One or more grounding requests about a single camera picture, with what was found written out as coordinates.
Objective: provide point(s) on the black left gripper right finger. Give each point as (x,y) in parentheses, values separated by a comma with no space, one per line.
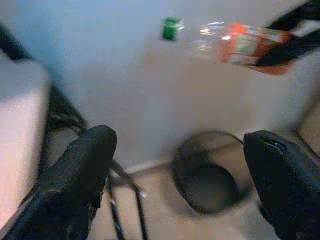
(282,180)

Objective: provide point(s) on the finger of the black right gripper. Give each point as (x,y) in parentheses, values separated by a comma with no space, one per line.
(297,17)
(290,51)

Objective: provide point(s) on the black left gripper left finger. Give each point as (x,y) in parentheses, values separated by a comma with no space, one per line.
(75,175)

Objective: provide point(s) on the clear bottle with orange label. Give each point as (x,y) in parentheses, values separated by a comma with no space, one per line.
(250,47)

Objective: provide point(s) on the white box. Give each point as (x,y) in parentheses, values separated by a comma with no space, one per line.
(20,125)

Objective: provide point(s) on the black round trash bin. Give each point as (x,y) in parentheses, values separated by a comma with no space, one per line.
(207,182)

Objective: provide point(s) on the black metal frame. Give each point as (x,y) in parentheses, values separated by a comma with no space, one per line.
(62,110)

